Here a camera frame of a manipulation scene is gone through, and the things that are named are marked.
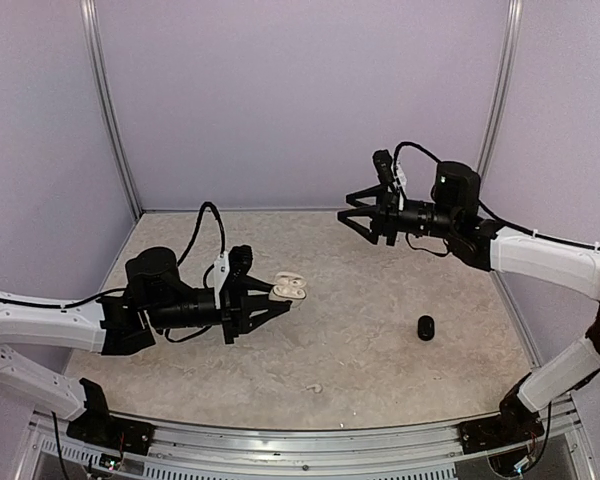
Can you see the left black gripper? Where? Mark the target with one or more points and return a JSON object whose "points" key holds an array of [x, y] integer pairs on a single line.
{"points": [[236, 309]]}

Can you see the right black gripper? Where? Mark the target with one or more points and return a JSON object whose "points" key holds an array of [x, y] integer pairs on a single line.
{"points": [[386, 214]]}

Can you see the white earbud charging case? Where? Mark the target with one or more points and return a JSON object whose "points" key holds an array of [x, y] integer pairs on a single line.
{"points": [[288, 286]]}

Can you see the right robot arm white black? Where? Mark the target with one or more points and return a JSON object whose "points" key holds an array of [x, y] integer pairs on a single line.
{"points": [[487, 244]]}

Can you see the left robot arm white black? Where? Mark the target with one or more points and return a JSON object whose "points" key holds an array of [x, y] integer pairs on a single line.
{"points": [[123, 322]]}

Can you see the black oval charging case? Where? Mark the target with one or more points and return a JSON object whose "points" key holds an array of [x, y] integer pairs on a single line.
{"points": [[426, 328]]}

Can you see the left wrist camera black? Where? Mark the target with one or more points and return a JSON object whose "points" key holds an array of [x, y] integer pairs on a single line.
{"points": [[240, 262]]}

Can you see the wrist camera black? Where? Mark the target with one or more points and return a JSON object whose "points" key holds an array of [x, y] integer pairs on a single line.
{"points": [[240, 262], [382, 161]]}

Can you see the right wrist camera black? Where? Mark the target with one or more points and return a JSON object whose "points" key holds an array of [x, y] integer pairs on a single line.
{"points": [[382, 161]]}

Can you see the front aluminium rail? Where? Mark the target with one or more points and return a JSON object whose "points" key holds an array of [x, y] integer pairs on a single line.
{"points": [[180, 450]]}

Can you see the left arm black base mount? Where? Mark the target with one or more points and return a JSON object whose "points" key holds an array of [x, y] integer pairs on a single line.
{"points": [[98, 426]]}

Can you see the right aluminium frame post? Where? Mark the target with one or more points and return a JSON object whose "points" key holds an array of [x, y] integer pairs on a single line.
{"points": [[504, 75]]}

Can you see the aluminium frame post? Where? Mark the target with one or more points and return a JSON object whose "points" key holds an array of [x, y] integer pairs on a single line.
{"points": [[504, 75], [88, 10]]}

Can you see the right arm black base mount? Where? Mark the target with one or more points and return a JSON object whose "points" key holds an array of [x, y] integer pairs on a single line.
{"points": [[512, 424]]}

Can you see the left aluminium frame post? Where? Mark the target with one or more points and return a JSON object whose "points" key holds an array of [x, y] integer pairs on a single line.
{"points": [[88, 10]]}

